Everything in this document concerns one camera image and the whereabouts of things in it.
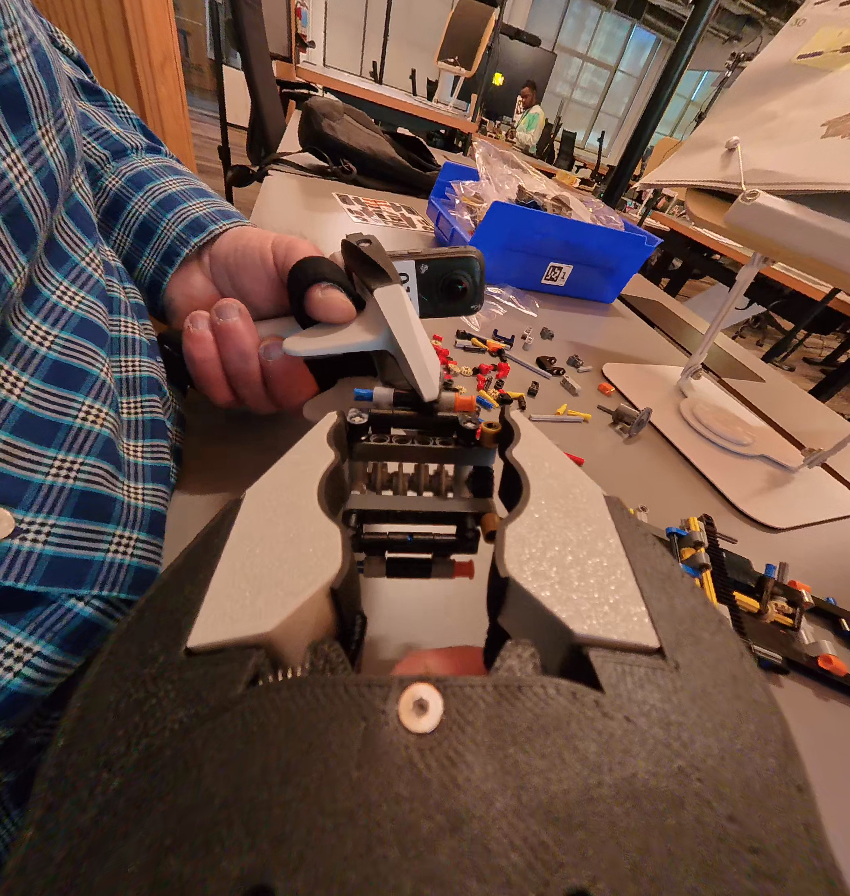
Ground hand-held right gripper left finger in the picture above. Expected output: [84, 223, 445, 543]
[186, 412, 367, 672]

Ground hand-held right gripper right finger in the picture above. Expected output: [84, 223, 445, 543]
[484, 405, 662, 676]

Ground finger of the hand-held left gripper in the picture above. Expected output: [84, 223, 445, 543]
[372, 283, 445, 406]

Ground lego axle with orange pin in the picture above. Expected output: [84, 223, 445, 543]
[353, 387, 477, 415]

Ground small lego engine assembly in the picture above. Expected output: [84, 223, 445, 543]
[337, 409, 504, 582]

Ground person's left forearm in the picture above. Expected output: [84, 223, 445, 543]
[0, 0, 252, 449]

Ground scatter of small lego pieces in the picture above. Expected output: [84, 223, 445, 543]
[431, 325, 594, 429]

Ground lego sticker sheet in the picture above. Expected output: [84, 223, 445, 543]
[332, 192, 437, 232]

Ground grey lego hub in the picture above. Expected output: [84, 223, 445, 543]
[597, 402, 654, 440]

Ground large lego chassis assembly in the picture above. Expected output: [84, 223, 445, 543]
[630, 507, 850, 702]

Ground lego instruction booklet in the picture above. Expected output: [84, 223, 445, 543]
[638, 0, 850, 198]

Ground person's left hand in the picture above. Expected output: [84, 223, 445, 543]
[165, 227, 362, 415]

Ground flat clear plastic bag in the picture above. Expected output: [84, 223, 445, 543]
[460, 283, 540, 331]

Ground small blue plastic bin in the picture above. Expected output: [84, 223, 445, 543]
[425, 160, 483, 229]

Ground large blue plastic bin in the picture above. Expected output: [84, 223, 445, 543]
[469, 201, 664, 304]

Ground clear plastic bags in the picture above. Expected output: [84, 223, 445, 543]
[449, 139, 625, 233]

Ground black backpack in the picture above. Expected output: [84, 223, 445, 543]
[225, 94, 445, 202]

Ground cream base board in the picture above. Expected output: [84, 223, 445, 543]
[602, 363, 850, 531]

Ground wooden desk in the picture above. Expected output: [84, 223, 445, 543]
[295, 63, 479, 135]
[649, 210, 850, 330]

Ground black monitor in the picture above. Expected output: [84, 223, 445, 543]
[481, 27, 559, 121]

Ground person's blue plaid shirt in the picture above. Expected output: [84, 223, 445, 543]
[0, 392, 188, 869]

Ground black office chair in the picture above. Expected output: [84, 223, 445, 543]
[211, 0, 291, 190]

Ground black metal pillar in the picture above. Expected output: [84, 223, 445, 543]
[601, 0, 721, 208]

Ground white book stand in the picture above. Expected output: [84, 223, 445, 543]
[677, 136, 850, 471]

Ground wooden wall panel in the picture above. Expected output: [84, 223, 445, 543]
[33, 0, 199, 176]

